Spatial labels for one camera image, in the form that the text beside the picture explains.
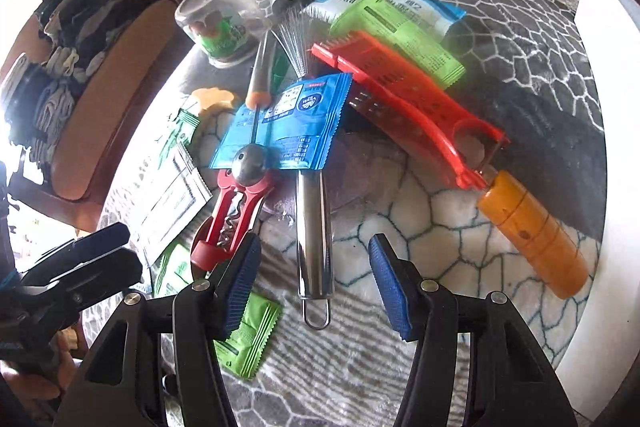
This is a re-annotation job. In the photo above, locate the clear plastic jar green label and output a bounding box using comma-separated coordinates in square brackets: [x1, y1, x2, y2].
[174, 0, 266, 68]

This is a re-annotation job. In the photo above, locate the orange handled melon baller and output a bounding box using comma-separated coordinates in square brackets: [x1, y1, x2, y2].
[230, 32, 278, 188]

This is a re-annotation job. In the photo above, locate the orange handled peeler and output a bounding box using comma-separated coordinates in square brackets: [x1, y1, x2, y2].
[475, 169, 591, 301]

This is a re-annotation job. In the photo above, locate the large lime green packet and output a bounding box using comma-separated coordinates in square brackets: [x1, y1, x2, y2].
[329, 0, 468, 90]

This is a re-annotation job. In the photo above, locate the white cardboard box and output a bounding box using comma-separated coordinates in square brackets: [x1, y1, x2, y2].
[554, 0, 640, 423]

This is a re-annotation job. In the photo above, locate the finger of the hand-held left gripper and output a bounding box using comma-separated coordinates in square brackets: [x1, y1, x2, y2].
[30, 250, 146, 314]
[30, 222, 132, 281]

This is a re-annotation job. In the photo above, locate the steel handled wire whisk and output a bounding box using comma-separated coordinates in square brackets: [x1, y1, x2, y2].
[276, 4, 334, 331]

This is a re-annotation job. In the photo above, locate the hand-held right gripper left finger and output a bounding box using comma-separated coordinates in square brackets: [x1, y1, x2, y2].
[52, 232, 264, 427]

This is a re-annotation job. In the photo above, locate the white and blue wipes packet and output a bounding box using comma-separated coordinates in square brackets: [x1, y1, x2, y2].
[315, 0, 468, 40]

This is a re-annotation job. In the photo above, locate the dark green packet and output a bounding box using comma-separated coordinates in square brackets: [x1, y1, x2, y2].
[155, 107, 202, 168]
[270, 49, 294, 88]

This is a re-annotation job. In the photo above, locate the wooden chair brown seat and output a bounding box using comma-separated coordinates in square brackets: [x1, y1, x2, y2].
[9, 0, 194, 229]

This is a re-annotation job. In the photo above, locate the yellow plastic tool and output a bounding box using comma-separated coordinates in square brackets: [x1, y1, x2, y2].
[191, 86, 237, 114]

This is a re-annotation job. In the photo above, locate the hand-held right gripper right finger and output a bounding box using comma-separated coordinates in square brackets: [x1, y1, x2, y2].
[368, 233, 576, 427]

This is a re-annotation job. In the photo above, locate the small green packet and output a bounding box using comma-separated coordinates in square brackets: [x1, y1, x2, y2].
[154, 239, 199, 299]

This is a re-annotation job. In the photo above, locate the red corkscrew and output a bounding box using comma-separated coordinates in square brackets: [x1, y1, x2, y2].
[189, 167, 277, 274]

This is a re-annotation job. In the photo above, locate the red plastic grater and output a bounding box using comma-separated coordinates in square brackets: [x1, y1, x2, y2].
[310, 29, 507, 190]

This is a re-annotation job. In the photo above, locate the person's left hand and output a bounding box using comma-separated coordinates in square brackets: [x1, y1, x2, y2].
[0, 324, 79, 408]

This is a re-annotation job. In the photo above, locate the pile of clothes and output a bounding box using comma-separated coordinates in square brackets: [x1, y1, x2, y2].
[0, 0, 152, 148]

